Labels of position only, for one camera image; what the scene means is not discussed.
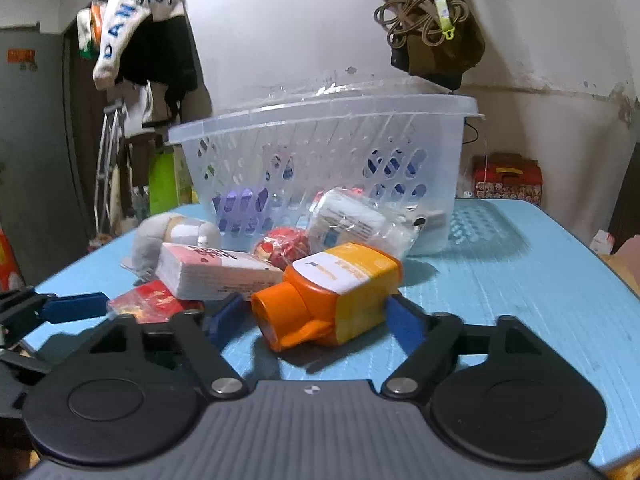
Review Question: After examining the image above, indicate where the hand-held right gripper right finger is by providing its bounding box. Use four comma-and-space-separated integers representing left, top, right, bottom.
380, 294, 551, 401

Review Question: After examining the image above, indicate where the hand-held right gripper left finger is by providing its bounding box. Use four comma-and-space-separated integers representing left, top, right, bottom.
65, 292, 249, 401

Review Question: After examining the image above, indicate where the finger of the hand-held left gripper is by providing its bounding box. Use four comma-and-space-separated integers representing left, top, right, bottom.
0, 348, 54, 376
0, 286, 110, 347

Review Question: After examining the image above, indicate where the orange plastic bottle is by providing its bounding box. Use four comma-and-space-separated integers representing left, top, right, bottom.
250, 242, 404, 354

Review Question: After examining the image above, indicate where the clear plastic basket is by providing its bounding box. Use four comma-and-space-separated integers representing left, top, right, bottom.
168, 94, 487, 259

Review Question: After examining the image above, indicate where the white pink tissue pack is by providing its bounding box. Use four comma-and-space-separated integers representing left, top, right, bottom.
154, 242, 285, 302

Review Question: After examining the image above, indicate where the red flat packet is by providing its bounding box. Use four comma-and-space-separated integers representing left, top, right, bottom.
107, 280, 205, 324

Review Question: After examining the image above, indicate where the orange printed bag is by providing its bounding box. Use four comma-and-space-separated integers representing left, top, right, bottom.
0, 226, 24, 292

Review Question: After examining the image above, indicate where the red round wrapped snack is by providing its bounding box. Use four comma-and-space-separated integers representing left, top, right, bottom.
252, 226, 312, 271

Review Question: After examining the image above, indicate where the grey white plush toy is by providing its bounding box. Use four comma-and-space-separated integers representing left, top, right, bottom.
121, 212, 222, 281

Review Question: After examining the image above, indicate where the purple box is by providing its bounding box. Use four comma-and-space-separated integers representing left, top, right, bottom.
212, 187, 272, 235

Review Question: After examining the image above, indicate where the clear wrapped white package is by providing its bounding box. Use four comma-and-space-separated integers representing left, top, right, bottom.
306, 187, 422, 262

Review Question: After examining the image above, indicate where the green bag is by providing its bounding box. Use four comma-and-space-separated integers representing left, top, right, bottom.
148, 147, 194, 217

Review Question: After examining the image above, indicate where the red gift box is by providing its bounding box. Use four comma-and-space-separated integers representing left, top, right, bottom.
472, 152, 544, 208

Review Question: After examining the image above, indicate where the white carton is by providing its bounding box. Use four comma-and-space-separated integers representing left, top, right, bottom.
589, 229, 617, 257

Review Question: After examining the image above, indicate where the red door sign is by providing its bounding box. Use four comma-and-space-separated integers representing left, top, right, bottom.
7, 48, 37, 72

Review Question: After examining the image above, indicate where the black hanging garment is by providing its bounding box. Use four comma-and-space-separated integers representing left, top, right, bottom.
116, 12, 200, 128

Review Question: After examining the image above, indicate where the dark brown hanging bag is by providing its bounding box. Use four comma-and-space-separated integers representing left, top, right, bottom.
389, 0, 487, 92

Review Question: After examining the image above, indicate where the orange green white cloth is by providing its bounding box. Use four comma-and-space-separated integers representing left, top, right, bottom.
76, 1, 107, 63

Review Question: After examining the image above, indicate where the white lettered garment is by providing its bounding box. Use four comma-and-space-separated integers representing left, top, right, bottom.
92, 0, 187, 92

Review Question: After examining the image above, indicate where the metal folding frame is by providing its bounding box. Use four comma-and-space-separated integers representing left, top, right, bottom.
93, 100, 128, 237

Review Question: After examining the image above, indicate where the brown coiled rope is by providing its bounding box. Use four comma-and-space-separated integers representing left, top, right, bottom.
374, 0, 472, 52

